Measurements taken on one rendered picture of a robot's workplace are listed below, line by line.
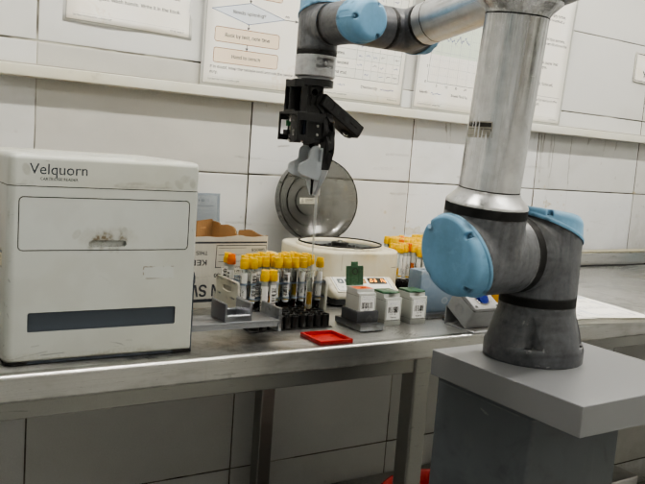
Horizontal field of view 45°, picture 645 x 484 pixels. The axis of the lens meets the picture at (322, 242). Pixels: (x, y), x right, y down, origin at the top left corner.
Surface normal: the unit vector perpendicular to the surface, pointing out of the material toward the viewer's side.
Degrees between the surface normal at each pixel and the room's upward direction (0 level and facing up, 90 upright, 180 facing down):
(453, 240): 98
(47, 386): 90
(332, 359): 90
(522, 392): 90
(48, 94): 90
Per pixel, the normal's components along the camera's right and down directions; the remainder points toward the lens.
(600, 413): 0.54, 0.14
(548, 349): 0.08, -0.18
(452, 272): -0.83, 0.14
